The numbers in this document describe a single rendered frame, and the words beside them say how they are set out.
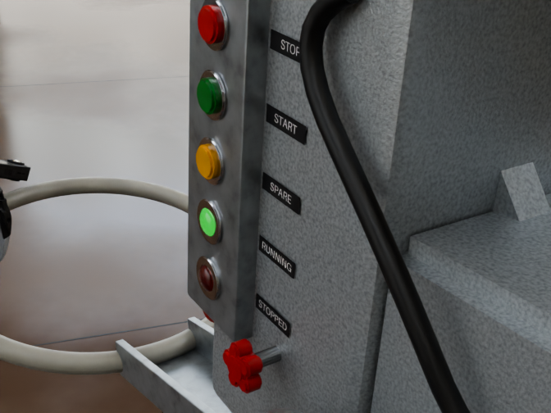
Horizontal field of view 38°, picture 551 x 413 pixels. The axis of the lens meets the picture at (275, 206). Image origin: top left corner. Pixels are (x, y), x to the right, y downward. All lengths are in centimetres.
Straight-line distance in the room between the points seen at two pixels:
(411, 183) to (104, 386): 208
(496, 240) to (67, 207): 303
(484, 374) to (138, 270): 260
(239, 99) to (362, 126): 11
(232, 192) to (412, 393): 19
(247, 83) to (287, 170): 6
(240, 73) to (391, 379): 22
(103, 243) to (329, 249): 268
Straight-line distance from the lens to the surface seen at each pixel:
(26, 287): 296
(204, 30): 56
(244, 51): 54
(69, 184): 149
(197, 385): 108
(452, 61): 46
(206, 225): 62
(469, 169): 51
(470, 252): 48
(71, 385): 251
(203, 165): 60
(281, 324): 60
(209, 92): 57
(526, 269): 47
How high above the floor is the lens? 160
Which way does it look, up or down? 27 degrees down
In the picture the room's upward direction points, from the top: 4 degrees clockwise
